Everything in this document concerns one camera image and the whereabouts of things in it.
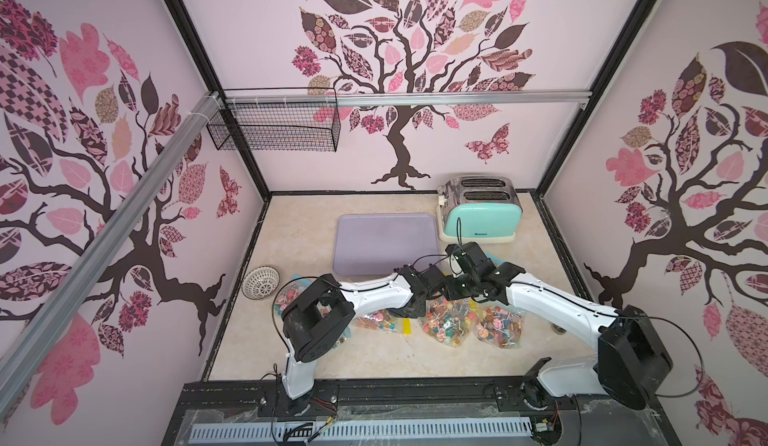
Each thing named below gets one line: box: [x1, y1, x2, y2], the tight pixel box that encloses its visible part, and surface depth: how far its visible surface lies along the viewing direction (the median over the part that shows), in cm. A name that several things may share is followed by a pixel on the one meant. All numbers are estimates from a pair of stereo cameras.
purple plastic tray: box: [333, 214, 437, 275], surface depth 110 cm
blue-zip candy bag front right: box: [474, 301, 524, 349], surface depth 85 cm
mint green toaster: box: [437, 175, 523, 243], surface depth 100 cm
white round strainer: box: [241, 266, 281, 300], surface depth 94 cm
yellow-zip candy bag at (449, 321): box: [418, 296, 478, 348], surface depth 86 cm
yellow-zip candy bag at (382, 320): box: [352, 310, 415, 336], surface depth 87 cm
